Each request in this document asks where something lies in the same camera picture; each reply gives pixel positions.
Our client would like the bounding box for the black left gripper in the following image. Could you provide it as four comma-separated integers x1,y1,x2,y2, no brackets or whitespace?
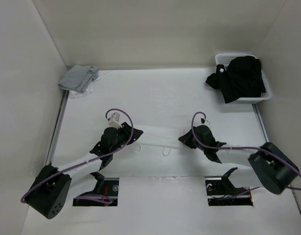
110,122,143,153

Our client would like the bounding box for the white tank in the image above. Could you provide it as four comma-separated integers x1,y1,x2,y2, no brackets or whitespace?
69,77,102,98
130,125,185,157

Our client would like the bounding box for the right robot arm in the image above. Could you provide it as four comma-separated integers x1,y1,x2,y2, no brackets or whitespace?
178,125,301,195

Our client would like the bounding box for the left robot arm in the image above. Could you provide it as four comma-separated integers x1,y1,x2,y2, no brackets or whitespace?
21,122,144,219

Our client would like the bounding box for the folded white tank top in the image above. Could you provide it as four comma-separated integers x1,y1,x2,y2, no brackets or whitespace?
69,77,102,98

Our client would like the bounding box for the black tank top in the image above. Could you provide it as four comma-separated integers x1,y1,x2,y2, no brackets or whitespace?
205,56,266,104

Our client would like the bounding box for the folded grey tank top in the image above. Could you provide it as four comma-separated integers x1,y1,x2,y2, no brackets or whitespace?
58,65,100,93

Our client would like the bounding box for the white plastic basket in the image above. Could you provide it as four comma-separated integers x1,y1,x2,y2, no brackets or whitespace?
215,52,272,104

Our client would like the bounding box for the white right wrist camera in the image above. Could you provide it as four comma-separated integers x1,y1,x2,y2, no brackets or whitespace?
201,118,211,126

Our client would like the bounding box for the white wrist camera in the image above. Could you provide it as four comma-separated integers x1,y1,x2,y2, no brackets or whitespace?
201,118,211,126
107,112,122,129

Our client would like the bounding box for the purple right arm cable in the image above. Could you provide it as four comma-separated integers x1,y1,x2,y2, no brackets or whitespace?
191,112,301,200

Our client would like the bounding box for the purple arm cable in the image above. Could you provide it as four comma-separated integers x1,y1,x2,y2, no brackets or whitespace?
191,112,301,200
20,108,134,204

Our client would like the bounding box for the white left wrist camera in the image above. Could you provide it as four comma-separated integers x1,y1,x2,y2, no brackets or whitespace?
107,112,122,129

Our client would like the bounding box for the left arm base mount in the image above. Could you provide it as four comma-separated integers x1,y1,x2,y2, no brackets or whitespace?
73,172,120,207

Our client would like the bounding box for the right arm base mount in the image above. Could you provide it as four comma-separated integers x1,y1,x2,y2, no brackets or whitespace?
205,167,253,206

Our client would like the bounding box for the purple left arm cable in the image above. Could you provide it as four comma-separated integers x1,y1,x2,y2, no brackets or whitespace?
20,108,134,204

